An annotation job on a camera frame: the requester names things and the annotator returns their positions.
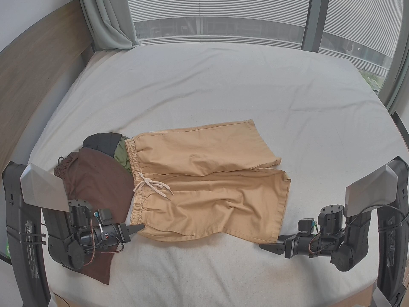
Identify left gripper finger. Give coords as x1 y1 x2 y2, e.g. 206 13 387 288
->
125 224 145 240

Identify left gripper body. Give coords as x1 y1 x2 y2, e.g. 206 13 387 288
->
93 223 132 249

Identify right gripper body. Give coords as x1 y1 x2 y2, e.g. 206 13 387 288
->
283 234 321 259

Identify tan shorts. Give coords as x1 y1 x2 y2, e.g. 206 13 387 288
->
125 119 292 244

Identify bed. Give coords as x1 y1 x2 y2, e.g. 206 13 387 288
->
0 0 409 307

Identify brown shorts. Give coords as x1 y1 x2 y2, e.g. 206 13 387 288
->
54 147 136 284

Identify black garment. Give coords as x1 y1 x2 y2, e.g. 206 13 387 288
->
82 133 123 157

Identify grey-green curtain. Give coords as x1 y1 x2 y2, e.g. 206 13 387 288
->
75 0 141 51

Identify window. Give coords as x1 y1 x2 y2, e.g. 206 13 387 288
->
123 0 409 109

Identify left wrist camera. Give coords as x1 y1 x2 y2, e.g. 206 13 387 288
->
97 208 113 226

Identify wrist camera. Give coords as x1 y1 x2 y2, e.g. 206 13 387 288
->
97 208 113 226
297 218 317 237

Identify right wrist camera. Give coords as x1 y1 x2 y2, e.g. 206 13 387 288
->
297 218 317 237

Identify black cable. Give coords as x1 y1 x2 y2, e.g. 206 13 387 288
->
81 240 125 268

